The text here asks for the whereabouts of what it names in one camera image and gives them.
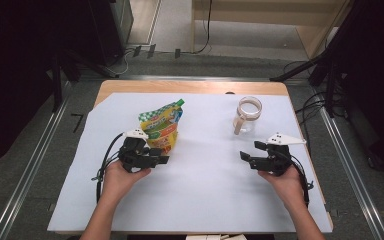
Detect black equipment cabinet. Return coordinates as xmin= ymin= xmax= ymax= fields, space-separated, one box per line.
xmin=85 ymin=0 xmax=135 ymax=67

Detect black metal stand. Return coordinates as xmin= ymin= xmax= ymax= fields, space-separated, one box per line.
xmin=269 ymin=0 xmax=359 ymax=118
xmin=47 ymin=49 xmax=116 ymax=113

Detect light wooden shelf unit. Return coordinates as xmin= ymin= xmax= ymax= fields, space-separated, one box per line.
xmin=191 ymin=0 xmax=353 ymax=62

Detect black floor cable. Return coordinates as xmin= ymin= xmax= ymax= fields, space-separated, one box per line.
xmin=281 ymin=59 xmax=318 ymax=80
xmin=294 ymin=91 xmax=334 ymax=148

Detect person's right hand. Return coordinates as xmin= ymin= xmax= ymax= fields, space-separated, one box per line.
xmin=258 ymin=165 xmax=306 ymax=212

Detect yellow spout pouch green cap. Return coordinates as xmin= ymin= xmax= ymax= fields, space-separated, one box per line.
xmin=138 ymin=98 xmax=185 ymax=155

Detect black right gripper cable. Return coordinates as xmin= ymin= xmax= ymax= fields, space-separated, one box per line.
xmin=290 ymin=154 xmax=315 ymax=208

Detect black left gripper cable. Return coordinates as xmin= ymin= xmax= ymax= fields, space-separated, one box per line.
xmin=91 ymin=132 xmax=126 ymax=205

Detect person's left hand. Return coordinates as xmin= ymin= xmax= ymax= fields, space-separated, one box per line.
xmin=101 ymin=161 xmax=153 ymax=205

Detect black curtain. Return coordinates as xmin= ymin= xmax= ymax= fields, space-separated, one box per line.
xmin=341 ymin=0 xmax=384 ymax=176
xmin=0 ymin=0 xmax=93 ymax=173

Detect black hanging cable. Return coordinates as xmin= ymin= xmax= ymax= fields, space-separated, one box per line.
xmin=193 ymin=0 xmax=214 ymax=55

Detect beige flat object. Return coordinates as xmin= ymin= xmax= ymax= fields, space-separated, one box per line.
xmin=184 ymin=233 xmax=248 ymax=240

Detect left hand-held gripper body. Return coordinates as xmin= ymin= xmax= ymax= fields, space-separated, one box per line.
xmin=118 ymin=129 xmax=156 ymax=174

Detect white floor cable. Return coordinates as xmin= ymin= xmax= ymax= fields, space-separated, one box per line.
xmin=112 ymin=49 xmax=130 ymax=76

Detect metal floor rail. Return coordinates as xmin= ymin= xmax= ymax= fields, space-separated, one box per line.
xmin=312 ymin=85 xmax=384 ymax=240
xmin=0 ymin=81 xmax=72 ymax=240

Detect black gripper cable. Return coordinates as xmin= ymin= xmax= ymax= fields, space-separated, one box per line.
xmin=290 ymin=154 xmax=315 ymax=208
xmin=91 ymin=132 xmax=126 ymax=205

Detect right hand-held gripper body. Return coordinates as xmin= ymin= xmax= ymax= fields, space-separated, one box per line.
xmin=249 ymin=132 xmax=307 ymax=177

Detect clear measuring cup with handle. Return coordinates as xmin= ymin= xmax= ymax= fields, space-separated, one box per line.
xmin=232 ymin=95 xmax=264 ymax=136

